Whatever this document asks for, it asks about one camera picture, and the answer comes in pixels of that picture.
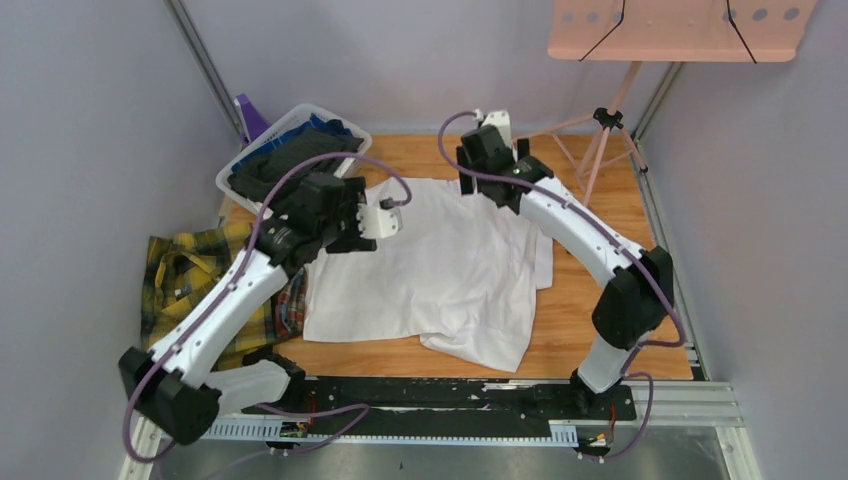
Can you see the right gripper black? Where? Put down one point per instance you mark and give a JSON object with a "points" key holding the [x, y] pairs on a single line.
{"points": [[467, 184]]}

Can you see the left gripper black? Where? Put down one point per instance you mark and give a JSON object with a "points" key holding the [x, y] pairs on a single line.
{"points": [[355, 193]]}

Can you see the white plastic laundry basket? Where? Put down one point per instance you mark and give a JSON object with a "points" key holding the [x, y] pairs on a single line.
{"points": [[278, 133]]}

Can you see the white long sleeve shirt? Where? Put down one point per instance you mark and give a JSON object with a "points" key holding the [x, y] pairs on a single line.
{"points": [[462, 275]]}

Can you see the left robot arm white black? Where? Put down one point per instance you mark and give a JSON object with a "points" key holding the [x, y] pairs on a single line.
{"points": [[175, 383]]}

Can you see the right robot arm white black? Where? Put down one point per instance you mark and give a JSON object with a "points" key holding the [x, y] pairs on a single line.
{"points": [[636, 283]]}

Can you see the red blue plaid shirt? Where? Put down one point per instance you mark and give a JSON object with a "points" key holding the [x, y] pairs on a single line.
{"points": [[290, 308]]}

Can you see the dark striped shirt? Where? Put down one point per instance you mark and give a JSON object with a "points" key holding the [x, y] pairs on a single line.
{"points": [[257, 175]]}

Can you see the blue shirt in basket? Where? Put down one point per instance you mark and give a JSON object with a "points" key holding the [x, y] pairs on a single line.
{"points": [[333, 127]]}

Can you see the purple wedge object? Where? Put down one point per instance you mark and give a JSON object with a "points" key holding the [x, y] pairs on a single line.
{"points": [[253, 123]]}

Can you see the yellow plaid shirt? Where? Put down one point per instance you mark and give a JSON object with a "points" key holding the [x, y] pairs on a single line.
{"points": [[182, 270]]}

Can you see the pink music stand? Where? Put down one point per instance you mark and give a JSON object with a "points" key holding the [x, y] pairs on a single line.
{"points": [[689, 31]]}

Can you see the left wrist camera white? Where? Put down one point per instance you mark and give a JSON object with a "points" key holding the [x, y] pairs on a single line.
{"points": [[376, 223]]}

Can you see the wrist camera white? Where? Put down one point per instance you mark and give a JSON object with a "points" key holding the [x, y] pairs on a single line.
{"points": [[497, 122], [376, 223]]}

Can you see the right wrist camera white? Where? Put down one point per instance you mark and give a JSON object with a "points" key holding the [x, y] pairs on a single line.
{"points": [[497, 122]]}

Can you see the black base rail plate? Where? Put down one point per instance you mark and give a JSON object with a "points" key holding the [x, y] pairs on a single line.
{"points": [[440, 407]]}

